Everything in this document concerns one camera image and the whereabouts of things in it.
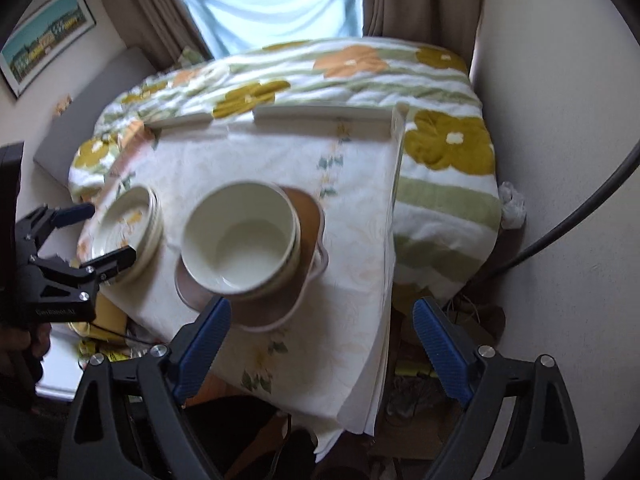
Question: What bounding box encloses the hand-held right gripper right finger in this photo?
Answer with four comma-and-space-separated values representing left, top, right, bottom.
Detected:
411, 296, 587, 480

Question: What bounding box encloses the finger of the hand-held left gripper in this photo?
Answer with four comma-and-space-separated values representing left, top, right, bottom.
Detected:
34, 245, 138, 292
14, 202, 97, 262

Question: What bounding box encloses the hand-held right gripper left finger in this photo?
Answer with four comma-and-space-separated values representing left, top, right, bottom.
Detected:
57, 295, 233, 480

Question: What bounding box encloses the large white plate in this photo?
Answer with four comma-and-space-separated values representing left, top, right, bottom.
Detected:
92, 195, 166, 282

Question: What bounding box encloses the white bowl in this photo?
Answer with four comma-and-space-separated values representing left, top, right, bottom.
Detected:
179, 181, 299, 297
270, 184, 305, 291

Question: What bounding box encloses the person's left hand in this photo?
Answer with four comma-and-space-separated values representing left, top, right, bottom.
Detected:
0, 321, 52, 378

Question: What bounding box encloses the yellow cloth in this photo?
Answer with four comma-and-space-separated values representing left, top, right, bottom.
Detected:
67, 291, 132, 348

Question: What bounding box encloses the grey cushion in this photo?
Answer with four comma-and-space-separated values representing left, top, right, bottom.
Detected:
31, 46, 162, 192

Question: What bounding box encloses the white floral tablecloth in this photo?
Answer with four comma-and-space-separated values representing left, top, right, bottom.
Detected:
76, 109, 407, 463

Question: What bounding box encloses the crumpled white tissue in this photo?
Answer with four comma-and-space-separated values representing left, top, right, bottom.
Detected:
499, 181, 528, 232

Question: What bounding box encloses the yellow green floral blanket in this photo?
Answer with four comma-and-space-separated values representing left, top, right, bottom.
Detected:
66, 36, 502, 313

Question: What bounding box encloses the white wooden strip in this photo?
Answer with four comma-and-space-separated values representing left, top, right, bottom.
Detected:
252, 102, 410, 142

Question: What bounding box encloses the light blue cloth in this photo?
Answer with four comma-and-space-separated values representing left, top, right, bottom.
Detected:
179, 0, 364, 60

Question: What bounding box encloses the framed wall picture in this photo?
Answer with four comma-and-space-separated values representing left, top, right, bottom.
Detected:
0, 0, 97, 100

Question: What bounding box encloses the black cable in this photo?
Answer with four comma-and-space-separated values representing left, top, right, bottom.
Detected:
482, 141, 640, 283

